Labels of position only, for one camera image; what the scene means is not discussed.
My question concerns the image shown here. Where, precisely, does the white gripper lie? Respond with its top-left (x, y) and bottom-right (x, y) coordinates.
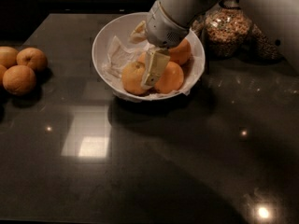
top-left (129, 0), bottom-right (189, 90)

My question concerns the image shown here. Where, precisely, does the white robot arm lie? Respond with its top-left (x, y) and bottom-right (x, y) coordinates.
top-left (129, 0), bottom-right (219, 89)

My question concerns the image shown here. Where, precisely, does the middle orange in bowl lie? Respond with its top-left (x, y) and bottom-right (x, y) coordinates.
top-left (137, 51), bottom-right (146, 63)

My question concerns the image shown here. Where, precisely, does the orange in bowl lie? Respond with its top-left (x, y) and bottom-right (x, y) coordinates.
top-left (169, 38), bottom-right (192, 65)
top-left (154, 62), bottom-right (184, 94)
top-left (121, 62), bottom-right (148, 95)
top-left (137, 51), bottom-right (146, 63)

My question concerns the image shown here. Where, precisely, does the white bowl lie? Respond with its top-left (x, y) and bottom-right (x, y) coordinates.
top-left (91, 11), bottom-right (206, 103)

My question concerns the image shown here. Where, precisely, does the front left orange in bowl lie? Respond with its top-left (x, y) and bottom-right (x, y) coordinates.
top-left (121, 62), bottom-right (148, 95)

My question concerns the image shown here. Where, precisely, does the back right orange in bowl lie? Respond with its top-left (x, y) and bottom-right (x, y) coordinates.
top-left (169, 38), bottom-right (192, 65)

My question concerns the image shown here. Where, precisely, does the front right orange in bowl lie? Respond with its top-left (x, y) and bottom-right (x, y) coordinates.
top-left (154, 62), bottom-right (184, 94)

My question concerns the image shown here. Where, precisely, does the white paper liner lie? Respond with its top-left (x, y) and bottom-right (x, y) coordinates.
top-left (94, 32), bottom-right (205, 102)

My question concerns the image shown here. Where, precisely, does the left glass jar with grains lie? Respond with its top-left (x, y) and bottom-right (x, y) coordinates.
top-left (191, 15), bottom-right (205, 36)

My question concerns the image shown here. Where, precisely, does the glass jar with grains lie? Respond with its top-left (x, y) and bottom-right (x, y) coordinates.
top-left (250, 24), bottom-right (282, 61)
top-left (191, 15), bottom-right (205, 36)
top-left (204, 0), bottom-right (251, 58)

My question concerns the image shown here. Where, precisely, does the middle glass jar with grains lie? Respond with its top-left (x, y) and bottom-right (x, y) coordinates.
top-left (204, 0), bottom-right (251, 58)

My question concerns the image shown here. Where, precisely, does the right glass jar with grains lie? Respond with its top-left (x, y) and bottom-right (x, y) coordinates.
top-left (250, 24), bottom-right (282, 61)

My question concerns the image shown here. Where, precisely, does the orange on table back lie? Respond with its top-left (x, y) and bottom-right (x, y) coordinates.
top-left (16, 48), bottom-right (48, 73)

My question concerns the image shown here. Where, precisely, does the orange on table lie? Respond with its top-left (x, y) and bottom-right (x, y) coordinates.
top-left (0, 46), bottom-right (19, 68)
top-left (3, 65), bottom-right (36, 96)
top-left (16, 48), bottom-right (48, 73)

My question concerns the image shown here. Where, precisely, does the orange on table front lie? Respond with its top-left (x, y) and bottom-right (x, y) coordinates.
top-left (3, 65), bottom-right (36, 96)

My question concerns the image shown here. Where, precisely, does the orange on table far left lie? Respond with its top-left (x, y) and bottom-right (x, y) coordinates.
top-left (0, 46), bottom-right (19, 68)

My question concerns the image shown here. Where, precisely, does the orange at left edge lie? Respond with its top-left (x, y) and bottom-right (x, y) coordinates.
top-left (0, 64), bottom-right (7, 88)

